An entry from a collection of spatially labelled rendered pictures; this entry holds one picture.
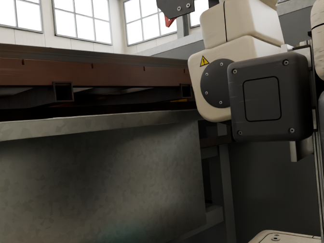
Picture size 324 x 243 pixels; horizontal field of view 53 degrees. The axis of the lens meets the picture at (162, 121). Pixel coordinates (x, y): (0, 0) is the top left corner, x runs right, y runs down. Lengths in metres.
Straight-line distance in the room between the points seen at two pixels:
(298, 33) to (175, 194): 0.73
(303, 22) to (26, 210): 1.07
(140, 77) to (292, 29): 0.62
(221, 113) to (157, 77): 0.38
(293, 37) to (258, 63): 0.75
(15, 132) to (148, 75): 0.53
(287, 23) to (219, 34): 0.65
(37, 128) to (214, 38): 0.40
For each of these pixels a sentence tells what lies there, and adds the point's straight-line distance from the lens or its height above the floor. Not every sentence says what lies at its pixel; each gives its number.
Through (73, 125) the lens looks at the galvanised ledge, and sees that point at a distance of 0.61.
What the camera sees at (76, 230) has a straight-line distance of 0.82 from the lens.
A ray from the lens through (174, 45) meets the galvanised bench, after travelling 1.66.
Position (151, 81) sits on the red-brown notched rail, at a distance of 1.00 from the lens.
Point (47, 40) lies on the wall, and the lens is 11.32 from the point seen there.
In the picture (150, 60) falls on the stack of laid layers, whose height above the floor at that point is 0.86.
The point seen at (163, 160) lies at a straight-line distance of 0.96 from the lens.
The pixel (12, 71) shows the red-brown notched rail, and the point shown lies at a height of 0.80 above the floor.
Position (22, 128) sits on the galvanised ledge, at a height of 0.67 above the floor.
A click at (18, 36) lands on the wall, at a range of 10.81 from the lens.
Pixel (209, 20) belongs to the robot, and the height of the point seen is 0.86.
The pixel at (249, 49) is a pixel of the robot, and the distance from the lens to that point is 0.68.
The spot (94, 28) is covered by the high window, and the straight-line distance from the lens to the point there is 12.62.
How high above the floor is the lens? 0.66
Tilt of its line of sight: level
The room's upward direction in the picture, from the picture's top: 5 degrees counter-clockwise
